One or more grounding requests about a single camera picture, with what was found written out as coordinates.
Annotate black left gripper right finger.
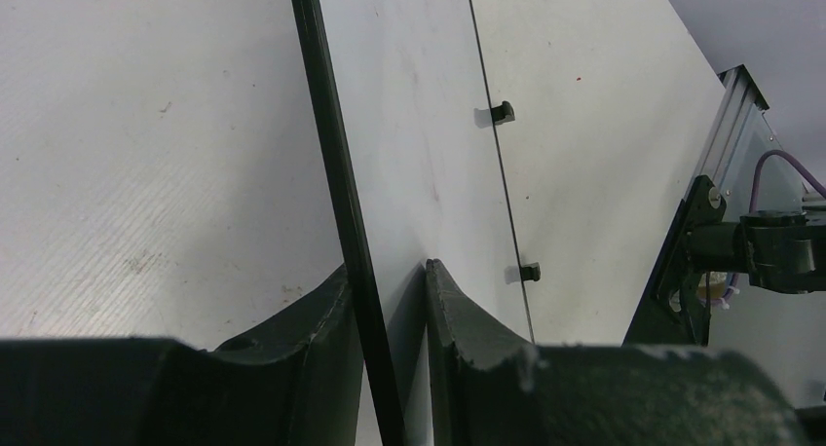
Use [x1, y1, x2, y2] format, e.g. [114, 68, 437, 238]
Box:
[426, 259, 809, 445]

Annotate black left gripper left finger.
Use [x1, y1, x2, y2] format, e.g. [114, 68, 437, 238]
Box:
[1, 268, 362, 445]

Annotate black-framed whiteboard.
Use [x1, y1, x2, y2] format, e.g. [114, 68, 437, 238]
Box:
[291, 0, 532, 445]

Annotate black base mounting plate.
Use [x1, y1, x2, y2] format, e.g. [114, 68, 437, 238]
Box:
[622, 175, 726, 346]

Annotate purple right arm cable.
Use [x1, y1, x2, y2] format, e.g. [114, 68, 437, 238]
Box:
[722, 148, 826, 309]

